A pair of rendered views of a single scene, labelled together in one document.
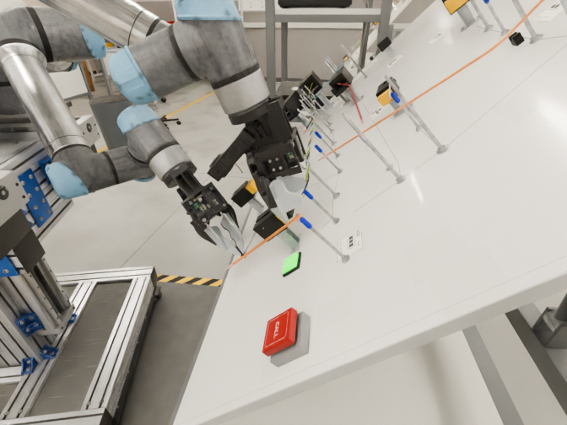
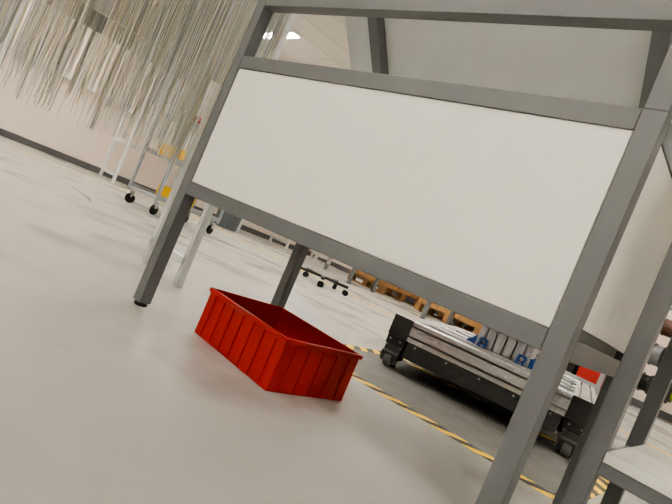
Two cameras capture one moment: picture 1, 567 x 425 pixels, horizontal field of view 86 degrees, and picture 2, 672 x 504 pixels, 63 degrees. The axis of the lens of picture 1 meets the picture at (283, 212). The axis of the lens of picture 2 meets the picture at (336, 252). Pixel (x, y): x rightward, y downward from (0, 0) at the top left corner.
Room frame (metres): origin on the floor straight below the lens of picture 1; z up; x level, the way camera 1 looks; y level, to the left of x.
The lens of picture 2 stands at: (1.46, -1.54, 0.38)
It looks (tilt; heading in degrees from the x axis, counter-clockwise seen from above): 0 degrees down; 123
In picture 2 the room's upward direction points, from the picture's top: 23 degrees clockwise
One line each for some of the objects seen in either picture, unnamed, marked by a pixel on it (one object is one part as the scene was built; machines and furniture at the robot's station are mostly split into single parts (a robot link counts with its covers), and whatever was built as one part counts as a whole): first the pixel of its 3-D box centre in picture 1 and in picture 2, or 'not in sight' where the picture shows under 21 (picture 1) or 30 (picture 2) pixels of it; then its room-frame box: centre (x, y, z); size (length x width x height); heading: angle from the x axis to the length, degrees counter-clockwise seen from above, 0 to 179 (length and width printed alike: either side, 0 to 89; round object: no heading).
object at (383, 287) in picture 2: not in sight; (389, 281); (-2.87, 7.07, 0.22); 1.20 x 0.80 x 0.44; 79
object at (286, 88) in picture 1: (309, 94); not in sight; (1.64, -0.13, 1.09); 0.35 x 0.33 x 0.07; 174
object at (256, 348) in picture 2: not in sight; (275, 343); (0.57, -0.27, 0.07); 0.39 x 0.29 x 0.14; 167
